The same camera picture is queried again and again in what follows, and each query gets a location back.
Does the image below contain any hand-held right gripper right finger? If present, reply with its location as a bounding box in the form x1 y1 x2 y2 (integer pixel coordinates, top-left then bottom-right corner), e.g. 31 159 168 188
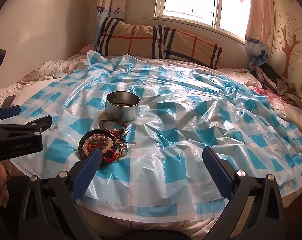
202 146 287 240

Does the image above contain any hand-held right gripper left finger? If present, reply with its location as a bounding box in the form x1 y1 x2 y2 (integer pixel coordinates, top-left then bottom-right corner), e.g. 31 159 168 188
23 147 103 240

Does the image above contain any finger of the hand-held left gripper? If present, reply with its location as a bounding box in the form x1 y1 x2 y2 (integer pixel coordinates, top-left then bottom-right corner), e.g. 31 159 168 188
0 96 21 123
0 115 53 137

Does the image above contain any pile of bracelets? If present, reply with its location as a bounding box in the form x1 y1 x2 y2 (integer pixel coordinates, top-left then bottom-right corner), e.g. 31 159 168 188
78 128 129 166

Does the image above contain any round metal tin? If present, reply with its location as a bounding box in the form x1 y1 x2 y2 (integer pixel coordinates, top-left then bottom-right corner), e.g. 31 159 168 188
106 91 141 123

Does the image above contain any white crumpled quilt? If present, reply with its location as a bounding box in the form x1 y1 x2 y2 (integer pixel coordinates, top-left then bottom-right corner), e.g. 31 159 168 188
0 52 96 110

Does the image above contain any blue checkered plastic sheet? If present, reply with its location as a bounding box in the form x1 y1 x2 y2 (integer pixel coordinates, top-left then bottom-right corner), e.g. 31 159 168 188
0 50 302 223

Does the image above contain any pile of dark clothes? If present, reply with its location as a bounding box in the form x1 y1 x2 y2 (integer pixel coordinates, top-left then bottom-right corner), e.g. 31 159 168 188
248 62 302 111

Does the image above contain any plaid pillow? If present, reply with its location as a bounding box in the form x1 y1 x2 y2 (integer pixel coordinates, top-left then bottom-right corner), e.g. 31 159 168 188
95 17 166 59
163 26 223 69

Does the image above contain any cartoon print curtain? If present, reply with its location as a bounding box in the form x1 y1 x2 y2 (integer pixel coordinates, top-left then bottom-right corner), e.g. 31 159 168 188
95 0 129 48
244 0 277 71

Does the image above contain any wardrobe with tree decal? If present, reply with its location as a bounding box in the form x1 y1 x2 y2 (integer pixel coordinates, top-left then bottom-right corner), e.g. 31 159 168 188
268 0 302 93

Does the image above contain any window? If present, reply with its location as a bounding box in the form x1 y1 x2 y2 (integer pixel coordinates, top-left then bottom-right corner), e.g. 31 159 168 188
154 0 251 42

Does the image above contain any black cord necklace with pendant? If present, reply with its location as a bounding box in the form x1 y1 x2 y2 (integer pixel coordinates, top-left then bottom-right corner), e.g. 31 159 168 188
99 119 132 138

